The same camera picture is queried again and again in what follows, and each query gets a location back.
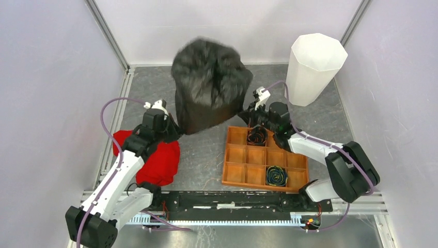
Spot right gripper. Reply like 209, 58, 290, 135
237, 99, 277, 133

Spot black trash bag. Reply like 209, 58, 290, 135
170, 37, 253, 135

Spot white trash bin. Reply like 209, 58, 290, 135
285, 33, 348, 106

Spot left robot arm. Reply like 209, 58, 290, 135
65, 104, 180, 247

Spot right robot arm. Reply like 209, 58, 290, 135
238, 102, 381, 211

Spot rolled sock orange stripes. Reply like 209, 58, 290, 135
246, 126, 268, 146

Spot red cloth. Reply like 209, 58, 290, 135
112, 130, 181, 187

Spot wooden compartment tray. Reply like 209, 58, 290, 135
222, 126, 309, 193

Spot rolled sock yellow blue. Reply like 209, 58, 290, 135
265, 166, 288, 187

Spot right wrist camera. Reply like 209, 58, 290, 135
253, 86, 271, 110

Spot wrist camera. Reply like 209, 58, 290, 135
253, 86, 271, 110
151, 99, 168, 115

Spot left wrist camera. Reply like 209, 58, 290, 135
151, 99, 168, 115

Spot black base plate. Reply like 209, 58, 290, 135
146, 191, 333, 221

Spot white slotted cable duct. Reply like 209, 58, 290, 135
127, 213, 305, 227

